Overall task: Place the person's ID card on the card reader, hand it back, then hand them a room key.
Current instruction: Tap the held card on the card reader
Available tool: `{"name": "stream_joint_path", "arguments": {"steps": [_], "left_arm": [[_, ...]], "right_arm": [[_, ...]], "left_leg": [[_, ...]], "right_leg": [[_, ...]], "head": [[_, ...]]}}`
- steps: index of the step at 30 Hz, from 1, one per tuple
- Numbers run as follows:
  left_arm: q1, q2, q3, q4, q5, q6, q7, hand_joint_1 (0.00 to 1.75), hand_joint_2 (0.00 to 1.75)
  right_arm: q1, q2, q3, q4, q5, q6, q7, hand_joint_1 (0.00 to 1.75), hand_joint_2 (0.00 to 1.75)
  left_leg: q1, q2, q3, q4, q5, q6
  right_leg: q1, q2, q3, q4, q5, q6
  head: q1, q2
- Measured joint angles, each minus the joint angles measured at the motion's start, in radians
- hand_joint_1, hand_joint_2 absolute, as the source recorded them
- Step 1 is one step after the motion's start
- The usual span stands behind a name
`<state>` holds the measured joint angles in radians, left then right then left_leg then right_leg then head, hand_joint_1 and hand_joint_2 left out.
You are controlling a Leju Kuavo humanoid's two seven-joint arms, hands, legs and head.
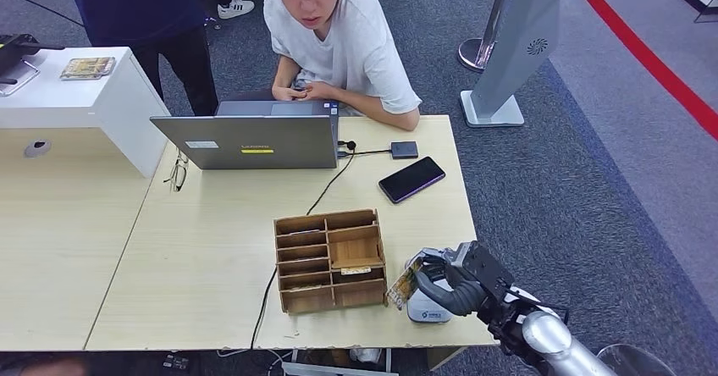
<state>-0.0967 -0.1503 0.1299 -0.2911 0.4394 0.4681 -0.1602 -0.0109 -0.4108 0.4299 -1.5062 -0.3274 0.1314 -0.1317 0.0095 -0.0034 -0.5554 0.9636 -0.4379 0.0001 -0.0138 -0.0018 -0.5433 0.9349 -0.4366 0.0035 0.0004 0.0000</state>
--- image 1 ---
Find person's left hand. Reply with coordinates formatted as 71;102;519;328
295;80;338;102

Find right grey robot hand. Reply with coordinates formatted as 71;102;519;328
411;246;489;318

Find person's right hand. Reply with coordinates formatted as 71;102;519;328
270;83;302;103

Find white grey card reader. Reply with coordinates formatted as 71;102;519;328
405;258;456;325

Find wooden card organizer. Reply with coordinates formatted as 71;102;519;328
273;209;389;315

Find grey laptop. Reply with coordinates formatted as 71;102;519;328
149;99;341;171

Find black usb hub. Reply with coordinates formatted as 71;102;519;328
390;141;420;160

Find white plastic object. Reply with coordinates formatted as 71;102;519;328
349;348;384;364

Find black smartphone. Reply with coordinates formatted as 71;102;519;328
378;156;447;205

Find black eyeglasses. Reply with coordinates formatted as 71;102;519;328
163;150;191;193

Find stack of hotel cards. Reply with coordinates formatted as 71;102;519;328
59;56;117;81

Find white cabinet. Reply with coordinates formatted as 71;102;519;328
0;46;171;180

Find grey kiosk stand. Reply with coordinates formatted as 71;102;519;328
460;0;562;128

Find silver tablet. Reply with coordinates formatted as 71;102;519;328
0;60;41;98

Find black desk device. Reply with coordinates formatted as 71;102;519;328
0;33;65;77

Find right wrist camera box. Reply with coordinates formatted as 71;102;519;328
447;241;515;302

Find short black hub cable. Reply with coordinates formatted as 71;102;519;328
338;147;393;158

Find long black cable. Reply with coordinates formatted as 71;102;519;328
249;140;358;352

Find chrome stanchion post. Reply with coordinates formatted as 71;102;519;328
458;0;520;74

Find grey desk cable grommet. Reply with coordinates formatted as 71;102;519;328
23;140;52;159

